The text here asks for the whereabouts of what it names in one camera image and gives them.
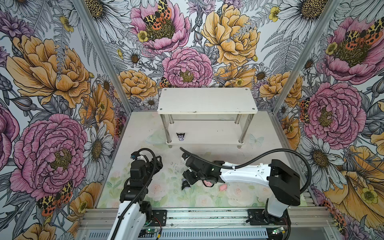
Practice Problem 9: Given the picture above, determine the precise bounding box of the black purple figure toy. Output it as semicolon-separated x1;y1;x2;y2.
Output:
181;179;191;191

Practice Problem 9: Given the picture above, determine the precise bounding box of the purple black-eared figure toy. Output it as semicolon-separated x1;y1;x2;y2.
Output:
176;133;186;142

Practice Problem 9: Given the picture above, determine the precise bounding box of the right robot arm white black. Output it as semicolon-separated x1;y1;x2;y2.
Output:
182;153;301;218

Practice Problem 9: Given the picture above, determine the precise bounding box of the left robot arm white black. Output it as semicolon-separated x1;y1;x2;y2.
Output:
108;155;163;240

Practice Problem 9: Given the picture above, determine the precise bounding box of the white two-tier shelf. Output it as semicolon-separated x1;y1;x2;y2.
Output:
158;88;258;148

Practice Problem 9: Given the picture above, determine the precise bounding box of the pink pig toy centre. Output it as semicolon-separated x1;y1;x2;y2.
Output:
203;181;213;188

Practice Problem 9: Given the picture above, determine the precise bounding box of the pink pig toy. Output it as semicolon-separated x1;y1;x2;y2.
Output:
203;181;213;188
219;184;228;192

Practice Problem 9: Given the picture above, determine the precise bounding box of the pink pig toy lower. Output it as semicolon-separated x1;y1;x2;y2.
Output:
219;184;228;192

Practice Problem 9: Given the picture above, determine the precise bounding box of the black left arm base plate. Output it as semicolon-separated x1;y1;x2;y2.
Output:
149;210;168;227

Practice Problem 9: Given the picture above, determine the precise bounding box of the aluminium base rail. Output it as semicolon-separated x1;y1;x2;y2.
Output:
79;206;335;230

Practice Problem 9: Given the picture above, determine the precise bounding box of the grey slotted cable duct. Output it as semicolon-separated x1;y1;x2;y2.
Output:
138;228;269;240

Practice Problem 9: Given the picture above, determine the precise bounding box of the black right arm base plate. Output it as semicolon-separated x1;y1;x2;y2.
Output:
246;209;292;226

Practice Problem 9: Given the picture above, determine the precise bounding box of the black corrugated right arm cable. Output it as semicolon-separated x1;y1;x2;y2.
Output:
179;146;313;194

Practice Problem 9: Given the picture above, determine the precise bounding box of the aluminium corner post right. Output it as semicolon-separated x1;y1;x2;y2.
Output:
271;0;341;115

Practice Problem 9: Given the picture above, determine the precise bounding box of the aluminium corner post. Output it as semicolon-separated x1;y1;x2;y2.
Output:
271;0;341;115
74;1;133;116

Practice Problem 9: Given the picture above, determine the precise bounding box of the aluminium corner post left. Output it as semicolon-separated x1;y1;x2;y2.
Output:
74;1;133;116

